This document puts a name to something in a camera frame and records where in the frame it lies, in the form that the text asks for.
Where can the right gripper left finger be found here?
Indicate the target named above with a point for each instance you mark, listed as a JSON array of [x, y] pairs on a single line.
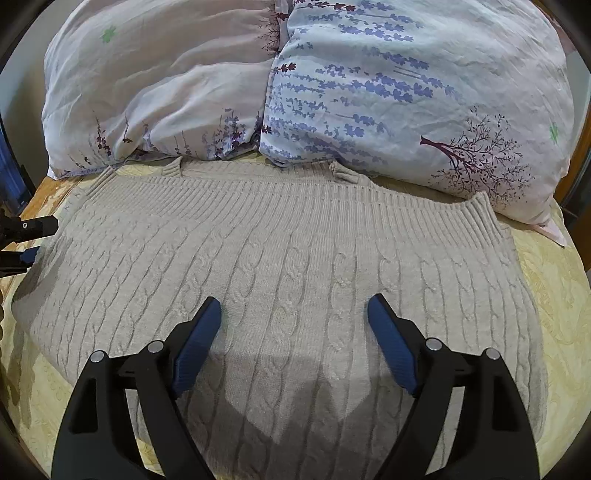
[[96, 439]]

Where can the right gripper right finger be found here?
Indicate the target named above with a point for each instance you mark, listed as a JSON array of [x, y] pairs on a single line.
[[494, 438]]

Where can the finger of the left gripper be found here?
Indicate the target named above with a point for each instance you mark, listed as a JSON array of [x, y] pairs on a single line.
[[17, 262], [13, 229]]

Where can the yellow patterned bed sheet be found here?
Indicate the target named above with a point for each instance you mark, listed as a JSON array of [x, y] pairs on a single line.
[[554, 332]]

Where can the left floral pillow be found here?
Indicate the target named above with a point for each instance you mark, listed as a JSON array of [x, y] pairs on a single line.
[[147, 80]]

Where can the floral pillow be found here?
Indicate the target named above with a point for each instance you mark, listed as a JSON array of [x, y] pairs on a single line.
[[147, 80], [459, 96]]

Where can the right floral pillow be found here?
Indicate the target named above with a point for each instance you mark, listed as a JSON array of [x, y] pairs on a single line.
[[459, 96]]

